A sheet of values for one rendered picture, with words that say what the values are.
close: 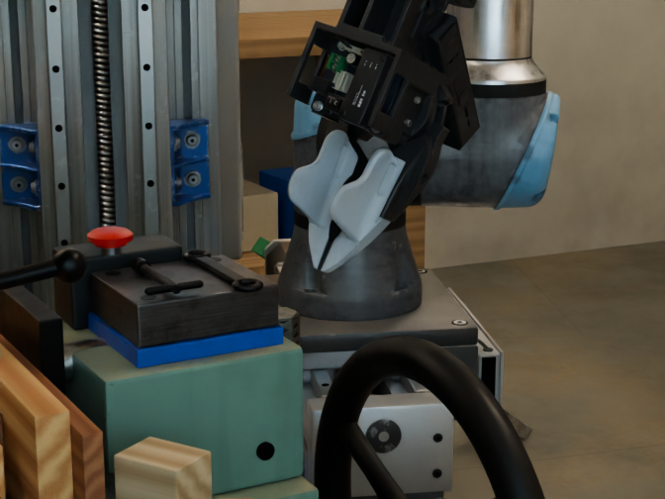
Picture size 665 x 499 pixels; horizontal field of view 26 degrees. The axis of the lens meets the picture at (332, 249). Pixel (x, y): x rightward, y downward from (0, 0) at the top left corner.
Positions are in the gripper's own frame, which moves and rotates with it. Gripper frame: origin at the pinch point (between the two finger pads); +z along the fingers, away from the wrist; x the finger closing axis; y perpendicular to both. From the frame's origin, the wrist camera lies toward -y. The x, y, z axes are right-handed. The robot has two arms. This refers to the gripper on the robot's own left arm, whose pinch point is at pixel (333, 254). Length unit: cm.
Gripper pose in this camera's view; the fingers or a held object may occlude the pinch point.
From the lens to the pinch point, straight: 97.7
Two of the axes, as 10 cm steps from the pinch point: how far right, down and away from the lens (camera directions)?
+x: 7.7, 3.4, -5.3
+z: -3.8, 9.3, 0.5
